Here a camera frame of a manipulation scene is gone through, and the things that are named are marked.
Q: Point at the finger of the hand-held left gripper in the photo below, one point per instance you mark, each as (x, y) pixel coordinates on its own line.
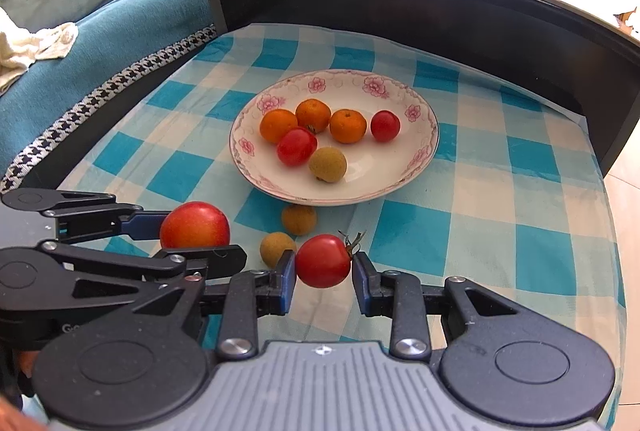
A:
(220, 257)
(142, 224)

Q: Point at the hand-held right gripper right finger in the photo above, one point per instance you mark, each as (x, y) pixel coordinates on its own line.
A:
(361, 284)

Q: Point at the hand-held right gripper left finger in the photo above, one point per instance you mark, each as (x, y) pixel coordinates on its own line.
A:
(287, 282)

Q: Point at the red tomato with green stem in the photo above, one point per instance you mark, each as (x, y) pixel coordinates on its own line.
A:
(322, 261)

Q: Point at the red yellow apple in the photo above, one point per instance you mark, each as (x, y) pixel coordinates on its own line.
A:
(195, 223)

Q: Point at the floral white plate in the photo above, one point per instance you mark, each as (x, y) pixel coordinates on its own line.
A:
(370, 166)

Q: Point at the brown longan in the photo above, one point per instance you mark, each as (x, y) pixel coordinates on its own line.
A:
(276, 248)
(328, 164)
(299, 219)

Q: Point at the smooth orange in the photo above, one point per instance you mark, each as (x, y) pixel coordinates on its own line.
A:
(277, 125)

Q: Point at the person's left forearm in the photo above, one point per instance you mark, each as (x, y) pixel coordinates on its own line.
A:
(15, 417)

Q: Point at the blue checked tablecloth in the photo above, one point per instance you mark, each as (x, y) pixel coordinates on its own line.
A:
(500, 211)

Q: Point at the small tangerine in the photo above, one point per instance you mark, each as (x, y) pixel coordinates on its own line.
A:
(348, 126)
(313, 113)

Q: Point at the teal blanket with houndstooth trim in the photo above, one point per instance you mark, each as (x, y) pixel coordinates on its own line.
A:
(125, 36)

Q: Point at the white towel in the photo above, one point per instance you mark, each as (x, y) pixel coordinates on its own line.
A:
(30, 46)

